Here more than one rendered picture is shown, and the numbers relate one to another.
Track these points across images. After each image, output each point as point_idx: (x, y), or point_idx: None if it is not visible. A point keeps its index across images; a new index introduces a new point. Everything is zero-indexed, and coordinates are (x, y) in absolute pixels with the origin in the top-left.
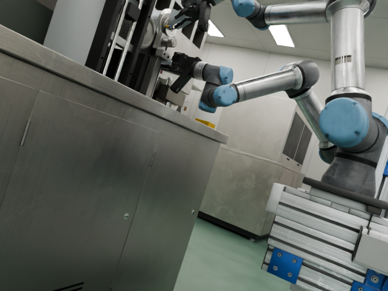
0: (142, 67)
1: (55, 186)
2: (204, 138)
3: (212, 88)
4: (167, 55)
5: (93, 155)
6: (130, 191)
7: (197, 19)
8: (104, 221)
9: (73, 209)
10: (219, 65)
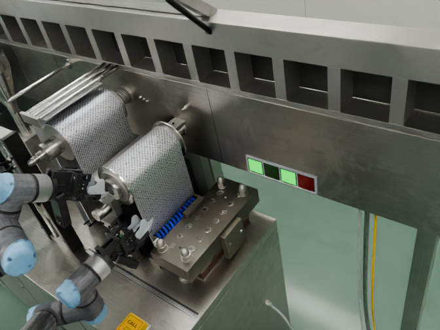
0: None
1: (35, 291)
2: None
3: None
4: (107, 224)
5: (37, 288)
6: (77, 324)
7: (81, 201)
8: (74, 327)
9: None
10: (67, 278)
